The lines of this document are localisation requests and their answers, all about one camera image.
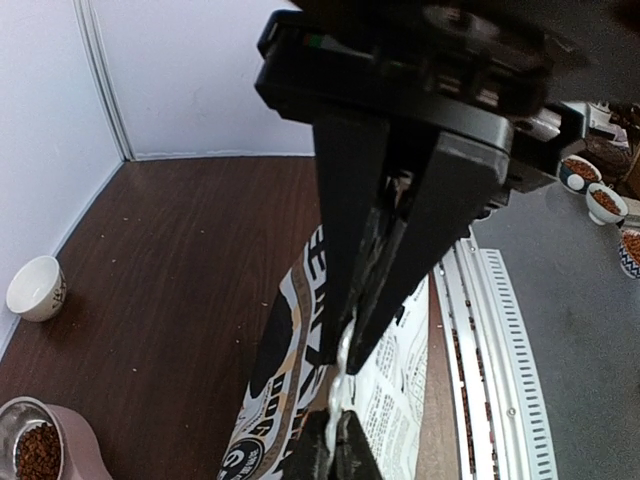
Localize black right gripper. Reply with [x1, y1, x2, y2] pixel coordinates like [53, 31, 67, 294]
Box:
[256, 10, 585, 220]

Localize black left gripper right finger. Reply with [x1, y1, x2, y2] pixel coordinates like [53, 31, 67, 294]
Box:
[332, 411, 382, 480]

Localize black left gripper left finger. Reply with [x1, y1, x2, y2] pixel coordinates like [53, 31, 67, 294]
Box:
[282, 410, 332, 480]

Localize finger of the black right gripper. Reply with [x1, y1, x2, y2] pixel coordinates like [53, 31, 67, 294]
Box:
[347, 133, 509, 374]
[313, 114, 389, 364]

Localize pet food bag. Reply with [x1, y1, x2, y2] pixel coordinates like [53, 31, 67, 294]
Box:
[217, 229, 429, 479]

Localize pink double pet feeder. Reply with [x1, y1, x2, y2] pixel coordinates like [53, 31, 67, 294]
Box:
[45, 404, 113, 480]

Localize blue patterned bowl outside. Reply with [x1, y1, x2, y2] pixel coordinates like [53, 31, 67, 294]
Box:
[558, 155, 602, 195]

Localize white kibble bowl outside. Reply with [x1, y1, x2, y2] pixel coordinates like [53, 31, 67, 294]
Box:
[585, 183, 629, 226]

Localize blue striped bowl outside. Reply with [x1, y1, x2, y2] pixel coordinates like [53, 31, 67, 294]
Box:
[618, 229, 640, 279]

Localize brown kibble pellets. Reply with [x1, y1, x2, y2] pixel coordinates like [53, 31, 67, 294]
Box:
[16, 423, 62, 480]

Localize rear steel feeder bowl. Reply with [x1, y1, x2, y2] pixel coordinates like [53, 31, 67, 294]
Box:
[1, 396, 65, 480]

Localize white floral ceramic bowl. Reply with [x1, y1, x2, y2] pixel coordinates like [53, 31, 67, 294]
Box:
[5, 256, 67, 323]

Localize front aluminium rail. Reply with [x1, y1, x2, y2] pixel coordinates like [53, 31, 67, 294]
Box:
[432, 236, 558, 479]

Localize right aluminium frame post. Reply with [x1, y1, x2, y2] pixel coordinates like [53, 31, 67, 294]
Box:
[73, 0, 136, 162]

